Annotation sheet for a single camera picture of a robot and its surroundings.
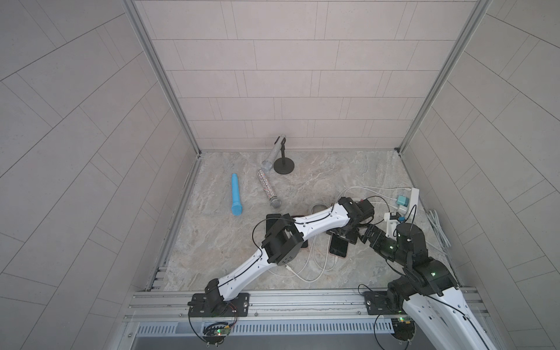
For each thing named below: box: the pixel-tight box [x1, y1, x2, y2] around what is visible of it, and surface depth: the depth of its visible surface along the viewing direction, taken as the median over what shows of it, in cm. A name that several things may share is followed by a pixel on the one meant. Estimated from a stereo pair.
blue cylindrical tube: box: [231, 173, 243, 217], surface depth 96 cm
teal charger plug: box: [396, 195, 410, 208], surface depth 97 cm
